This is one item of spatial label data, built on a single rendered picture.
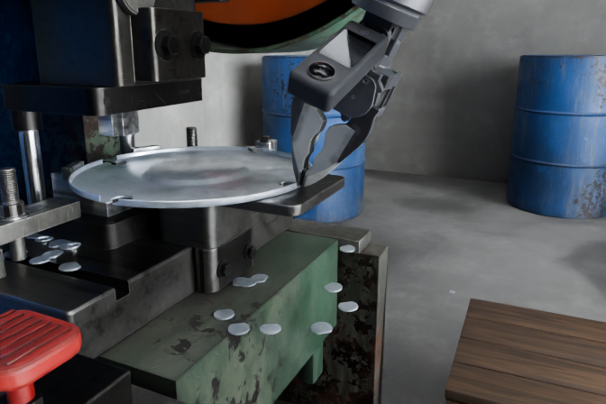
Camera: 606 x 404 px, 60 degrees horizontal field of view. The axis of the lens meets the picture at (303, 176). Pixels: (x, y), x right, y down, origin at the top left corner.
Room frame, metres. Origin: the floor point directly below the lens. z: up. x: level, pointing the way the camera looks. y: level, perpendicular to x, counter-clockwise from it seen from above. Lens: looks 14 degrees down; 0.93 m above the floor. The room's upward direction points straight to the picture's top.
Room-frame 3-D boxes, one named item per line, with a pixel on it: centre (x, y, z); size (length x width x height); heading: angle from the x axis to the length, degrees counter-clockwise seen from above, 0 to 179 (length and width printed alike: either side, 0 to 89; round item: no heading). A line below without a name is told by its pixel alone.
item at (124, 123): (0.69, 0.24, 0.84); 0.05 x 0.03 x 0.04; 155
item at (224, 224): (0.61, 0.09, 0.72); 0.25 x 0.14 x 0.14; 65
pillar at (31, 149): (0.64, 0.34, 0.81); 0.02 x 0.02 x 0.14
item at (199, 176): (0.63, 0.13, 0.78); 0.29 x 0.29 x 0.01
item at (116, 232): (0.69, 0.25, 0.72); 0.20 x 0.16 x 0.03; 155
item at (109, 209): (0.69, 0.24, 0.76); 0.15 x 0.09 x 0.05; 155
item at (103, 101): (0.69, 0.25, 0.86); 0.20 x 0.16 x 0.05; 155
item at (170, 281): (0.69, 0.25, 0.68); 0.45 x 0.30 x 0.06; 155
